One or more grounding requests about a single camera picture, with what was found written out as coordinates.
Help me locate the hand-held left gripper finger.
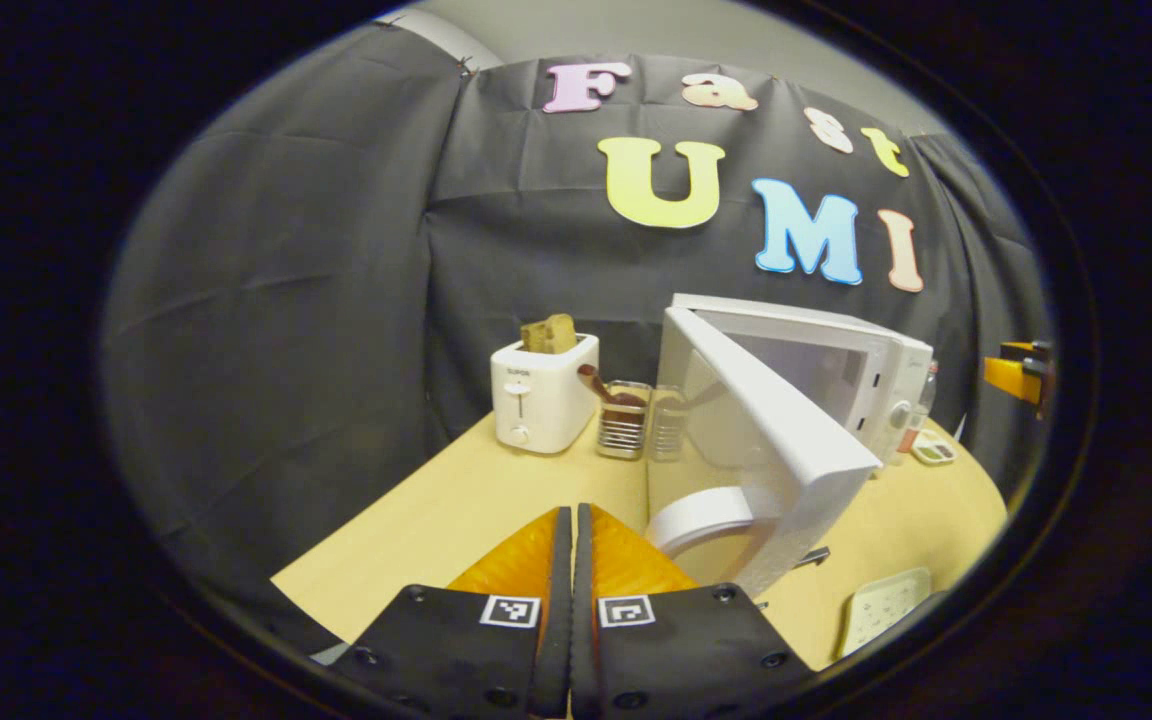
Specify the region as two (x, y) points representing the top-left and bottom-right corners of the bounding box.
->
(331, 505), (574, 719)
(574, 503), (817, 719)

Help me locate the white microwave oven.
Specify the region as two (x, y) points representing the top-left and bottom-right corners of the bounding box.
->
(644, 293), (935, 599)

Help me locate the white divided snack tray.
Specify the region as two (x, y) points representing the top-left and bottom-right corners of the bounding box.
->
(908, 428), (957, 467)

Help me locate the clear plastic water bottle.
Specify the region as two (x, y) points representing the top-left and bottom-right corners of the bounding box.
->
(894, 360), (940, 459)

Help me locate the metal utensil holder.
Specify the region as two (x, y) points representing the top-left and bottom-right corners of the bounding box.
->
(596, 380), (653, 461)

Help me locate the white toaster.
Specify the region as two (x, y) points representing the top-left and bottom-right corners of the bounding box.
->
(491, 333), (601, 455)

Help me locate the brown bread slice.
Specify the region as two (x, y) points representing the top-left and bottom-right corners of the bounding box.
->
(521, 313), (579, 354)

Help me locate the black backdrop cloth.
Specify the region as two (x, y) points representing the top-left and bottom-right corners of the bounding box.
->
(101, 25), (1052, 621)

